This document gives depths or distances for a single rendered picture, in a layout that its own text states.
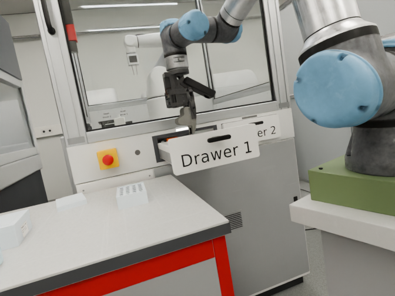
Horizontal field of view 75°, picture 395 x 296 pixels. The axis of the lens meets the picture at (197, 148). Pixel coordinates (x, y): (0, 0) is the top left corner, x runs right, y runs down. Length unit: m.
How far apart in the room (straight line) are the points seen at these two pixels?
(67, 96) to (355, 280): 1.03
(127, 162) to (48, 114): 3.42
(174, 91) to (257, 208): 0.74
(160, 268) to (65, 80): 0.78
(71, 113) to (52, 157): 3.39
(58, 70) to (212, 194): 0.79
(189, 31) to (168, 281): 0.61
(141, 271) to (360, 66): 0.49
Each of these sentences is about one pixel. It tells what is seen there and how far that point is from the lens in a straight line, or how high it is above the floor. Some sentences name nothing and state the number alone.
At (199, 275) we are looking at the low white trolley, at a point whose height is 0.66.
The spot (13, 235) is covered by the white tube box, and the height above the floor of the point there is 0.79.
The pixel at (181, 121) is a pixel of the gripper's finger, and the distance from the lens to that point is 0.85.
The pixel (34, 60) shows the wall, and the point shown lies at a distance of 4.58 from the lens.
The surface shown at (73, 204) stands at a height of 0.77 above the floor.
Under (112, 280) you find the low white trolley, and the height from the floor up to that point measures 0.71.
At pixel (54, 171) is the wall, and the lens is 4.48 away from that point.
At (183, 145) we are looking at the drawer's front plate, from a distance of 0.76.
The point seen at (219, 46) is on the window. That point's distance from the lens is 1.24.
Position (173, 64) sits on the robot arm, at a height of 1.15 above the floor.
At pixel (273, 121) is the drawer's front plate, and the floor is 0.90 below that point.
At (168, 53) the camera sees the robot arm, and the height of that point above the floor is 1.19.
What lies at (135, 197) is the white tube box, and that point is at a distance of 0.76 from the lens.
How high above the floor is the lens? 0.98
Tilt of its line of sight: 7 degrees down
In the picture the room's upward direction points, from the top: 9 degrees counter-clockwise
